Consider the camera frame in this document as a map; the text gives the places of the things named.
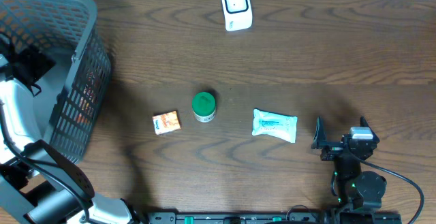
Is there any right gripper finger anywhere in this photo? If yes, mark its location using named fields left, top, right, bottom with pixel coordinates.
left=360, top=116, right=380, bottom=144
left=311, top=116, right=327, bottom=149

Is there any white wet wipes pack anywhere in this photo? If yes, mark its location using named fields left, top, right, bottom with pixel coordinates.
left=251, top=109, right=298, bottom=144

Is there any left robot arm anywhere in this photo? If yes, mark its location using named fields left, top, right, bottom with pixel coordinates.
left=1, top=34, right=141, bottom=223

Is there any small orange box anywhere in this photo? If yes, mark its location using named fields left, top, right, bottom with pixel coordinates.
left=153, top=111, right=181, bottom=135

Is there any grey plastic mesh basket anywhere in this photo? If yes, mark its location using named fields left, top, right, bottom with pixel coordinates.
left=1, top=0, right=112, bottom=163

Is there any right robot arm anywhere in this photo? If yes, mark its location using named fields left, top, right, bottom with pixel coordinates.
left=311, top=116, right=387, bottom=223

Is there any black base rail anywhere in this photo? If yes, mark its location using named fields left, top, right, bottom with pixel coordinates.
left=147, top=210, right=402, bottom=224

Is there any right black cable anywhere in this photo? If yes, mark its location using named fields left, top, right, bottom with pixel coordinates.
left=343, top=138, right=425, bottom=224

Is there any red orange snack bag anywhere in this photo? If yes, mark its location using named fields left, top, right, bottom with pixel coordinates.
left=76, top=71, right=95, bottom=125

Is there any green lid jar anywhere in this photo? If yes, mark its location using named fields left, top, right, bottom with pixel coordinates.
left=191, top=92, right=216, bottom=123

